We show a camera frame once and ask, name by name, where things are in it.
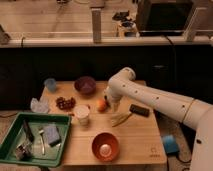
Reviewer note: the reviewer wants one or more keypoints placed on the grey metal post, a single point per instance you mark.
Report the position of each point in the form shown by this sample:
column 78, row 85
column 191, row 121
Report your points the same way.
column 96, row 25

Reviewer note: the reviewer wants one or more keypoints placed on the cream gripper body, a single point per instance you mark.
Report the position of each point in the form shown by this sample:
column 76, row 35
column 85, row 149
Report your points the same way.
column 115, row 106

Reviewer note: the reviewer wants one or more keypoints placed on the white plastic spoon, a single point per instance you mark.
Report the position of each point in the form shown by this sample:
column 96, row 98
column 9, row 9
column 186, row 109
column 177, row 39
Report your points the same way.
column 42, row 141

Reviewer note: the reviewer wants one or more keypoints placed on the blue plastic cup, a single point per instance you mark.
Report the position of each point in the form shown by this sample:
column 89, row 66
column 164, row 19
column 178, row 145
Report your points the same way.
column 50, row 84

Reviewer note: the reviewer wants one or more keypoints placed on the black monitor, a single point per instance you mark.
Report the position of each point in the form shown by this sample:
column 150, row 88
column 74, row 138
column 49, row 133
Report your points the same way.
column 162, row 17

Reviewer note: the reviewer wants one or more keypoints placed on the wooden box with items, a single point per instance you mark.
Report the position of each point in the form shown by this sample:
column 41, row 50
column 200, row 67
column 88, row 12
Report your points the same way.
column 127, row 29

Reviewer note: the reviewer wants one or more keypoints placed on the purple bowl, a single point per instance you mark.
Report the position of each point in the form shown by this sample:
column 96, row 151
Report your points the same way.
column 85, row 85

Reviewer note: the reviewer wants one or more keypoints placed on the black spatula in tray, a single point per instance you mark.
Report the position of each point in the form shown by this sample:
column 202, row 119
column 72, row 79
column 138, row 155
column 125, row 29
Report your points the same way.
column 28, row 131

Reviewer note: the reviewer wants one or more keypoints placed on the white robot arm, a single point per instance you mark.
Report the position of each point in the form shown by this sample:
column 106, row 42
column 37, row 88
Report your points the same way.
column 193, row 113

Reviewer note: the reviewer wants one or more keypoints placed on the crumpled clear plastic bag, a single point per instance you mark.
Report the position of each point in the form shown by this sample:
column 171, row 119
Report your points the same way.
column 39, row 106

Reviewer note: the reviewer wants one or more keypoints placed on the small metal cup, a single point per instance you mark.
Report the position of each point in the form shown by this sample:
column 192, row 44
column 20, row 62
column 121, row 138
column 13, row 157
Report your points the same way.
column 107, row 101

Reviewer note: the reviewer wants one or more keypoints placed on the green plastic tray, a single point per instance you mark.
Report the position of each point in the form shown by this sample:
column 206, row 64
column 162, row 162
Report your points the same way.
column 16, row 136

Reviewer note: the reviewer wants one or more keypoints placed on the blue sponge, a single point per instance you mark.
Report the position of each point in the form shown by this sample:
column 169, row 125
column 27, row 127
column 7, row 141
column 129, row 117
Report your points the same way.
column 52, row 135

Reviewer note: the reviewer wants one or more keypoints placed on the red grape bunch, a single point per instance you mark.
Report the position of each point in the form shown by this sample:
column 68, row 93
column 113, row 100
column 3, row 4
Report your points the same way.
column 65, row 104

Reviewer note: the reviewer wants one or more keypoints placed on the orange bowl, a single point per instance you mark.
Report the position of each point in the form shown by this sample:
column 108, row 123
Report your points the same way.
column 105, row 147

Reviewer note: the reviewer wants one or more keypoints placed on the white paper cup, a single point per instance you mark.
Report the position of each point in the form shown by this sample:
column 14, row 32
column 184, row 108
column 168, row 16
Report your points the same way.
column 82, row 114

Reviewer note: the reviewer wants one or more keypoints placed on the crumpled foil wrapper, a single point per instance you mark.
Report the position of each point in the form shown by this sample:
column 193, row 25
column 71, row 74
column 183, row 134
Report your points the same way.
column 23, row 151

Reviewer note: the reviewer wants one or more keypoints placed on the orange apple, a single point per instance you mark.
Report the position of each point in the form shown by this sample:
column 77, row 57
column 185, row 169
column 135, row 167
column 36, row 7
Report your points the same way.
column 101, row 105

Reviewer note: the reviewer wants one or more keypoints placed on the blue tape roll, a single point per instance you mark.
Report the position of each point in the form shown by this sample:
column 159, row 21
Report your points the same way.
column 170, row 144

